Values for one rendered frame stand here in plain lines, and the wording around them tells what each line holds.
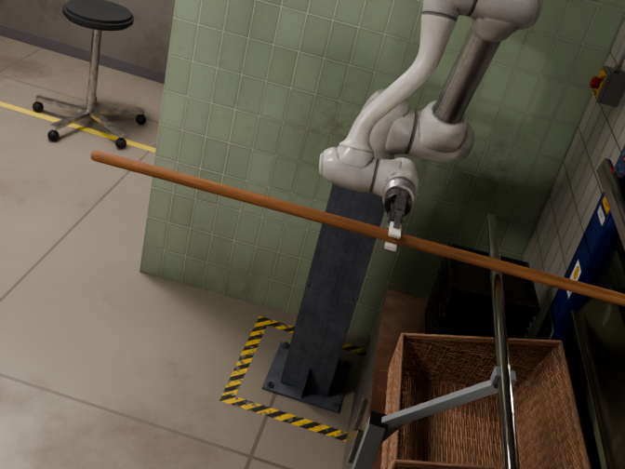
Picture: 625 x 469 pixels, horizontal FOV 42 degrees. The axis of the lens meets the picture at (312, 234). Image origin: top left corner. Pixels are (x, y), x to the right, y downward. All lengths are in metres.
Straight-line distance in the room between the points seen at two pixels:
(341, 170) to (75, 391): 1.42
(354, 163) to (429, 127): 0.49
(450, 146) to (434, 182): 0.58
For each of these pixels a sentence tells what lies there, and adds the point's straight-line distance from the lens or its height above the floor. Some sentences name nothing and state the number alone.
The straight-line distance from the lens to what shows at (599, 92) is 2.86.
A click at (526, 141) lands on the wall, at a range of 3.27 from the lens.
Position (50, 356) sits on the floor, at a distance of 3.33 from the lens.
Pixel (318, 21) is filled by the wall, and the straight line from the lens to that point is 3.14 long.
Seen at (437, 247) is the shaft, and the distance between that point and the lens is 2.07.
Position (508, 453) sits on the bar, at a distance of 1.61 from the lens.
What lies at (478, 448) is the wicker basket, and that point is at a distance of 2.49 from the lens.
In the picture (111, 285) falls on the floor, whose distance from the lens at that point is 3.71.
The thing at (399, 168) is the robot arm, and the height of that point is 1.25.
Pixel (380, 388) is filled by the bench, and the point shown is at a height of 0.58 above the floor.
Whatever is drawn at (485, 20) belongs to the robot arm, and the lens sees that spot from 2.39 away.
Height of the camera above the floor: 2.20
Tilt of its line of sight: 30 degrees down
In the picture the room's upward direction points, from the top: 15 degrees clockwise
